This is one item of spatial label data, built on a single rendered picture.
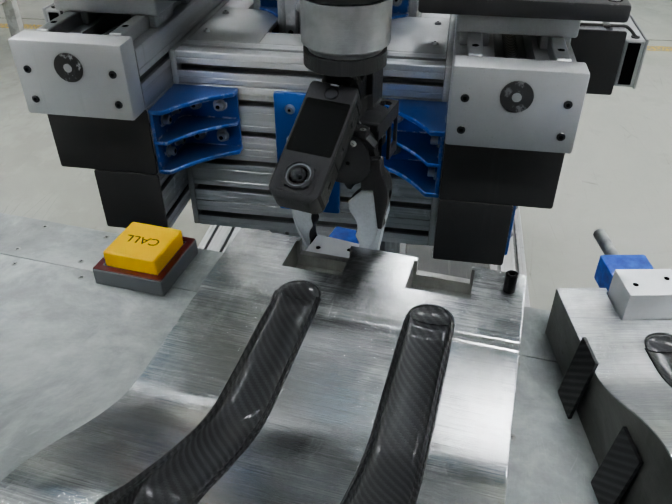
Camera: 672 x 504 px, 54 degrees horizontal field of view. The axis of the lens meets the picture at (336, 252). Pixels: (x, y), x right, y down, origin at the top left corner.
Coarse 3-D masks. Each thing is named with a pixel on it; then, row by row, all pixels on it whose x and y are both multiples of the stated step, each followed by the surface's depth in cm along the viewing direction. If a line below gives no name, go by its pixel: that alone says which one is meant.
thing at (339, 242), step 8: (336, 232) 69; (344, 232) 69; (352, 232) 69; (320, 240) 66; (328, 240) 66; (336, 240) 66; (344, 240) 68; (352, 240) 68; (312, 248) 65; (320, 248) 65; (328, 248) 65; (336, 248) 65; (344, 248) 65; (344, 256) 64
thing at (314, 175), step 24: (312, 96) 55; (336, 96) 55; (312, 120) 54; (336, 120) 54; (288, 144) 54; (312, 144) 54; (336, 144) 53; (288, 168) 53; (312, 168) 52; (336, 168) 54; (288, 192) 52; (312, 192) 52
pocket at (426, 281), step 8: (416, 264) 57; (416, 272) 58; (424, 272) 58; (472, 272) 56; (408, 280) 56; (416, 280) 58; (424, 280) 58; (432, 280) 58; (440, 280) 58; (448, 280) 57; (456, 280) 57; (464, 280) 57; (472, 280) 57; (416, 288) 58; (424, 288) 58; (432, 288) 58; (440, 288) 58; (448, 288) 58; (456, 288) 58; (464, 288) 57; (456, 296) 57; (464, 296) 57
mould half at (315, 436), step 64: (256, 256) 58; (384, 256) 58; (192, 320) 51; (256, 320) 51; (320, 320) 51; (384, 320) 51; (512, 320) 51; (192, 384) 46; (320, 384) 46; (384, 384) 46; (448, 384) 46; (512, 384) 46; (64, 448) 38; (128, 448) 39; (256, 448) 41; (320, 448) 41; (448, 448) 42
